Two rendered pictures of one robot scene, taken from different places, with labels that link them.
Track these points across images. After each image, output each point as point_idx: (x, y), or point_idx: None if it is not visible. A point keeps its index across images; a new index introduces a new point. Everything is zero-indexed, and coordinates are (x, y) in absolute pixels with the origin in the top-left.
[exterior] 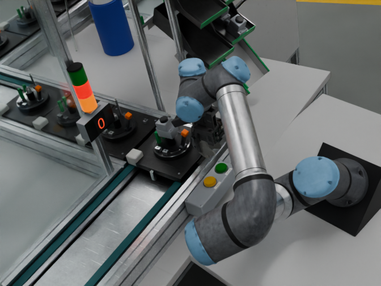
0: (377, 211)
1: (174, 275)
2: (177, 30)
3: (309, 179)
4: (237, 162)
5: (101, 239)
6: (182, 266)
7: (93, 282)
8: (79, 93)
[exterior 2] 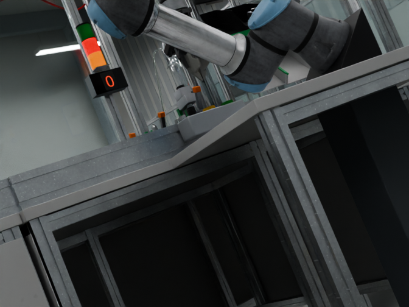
0: None
1: (144, 168)
2: (198, 17)
3: (258, 11)
4: None
5: None
6: (159, 165)
7: None
8: (86, 48)
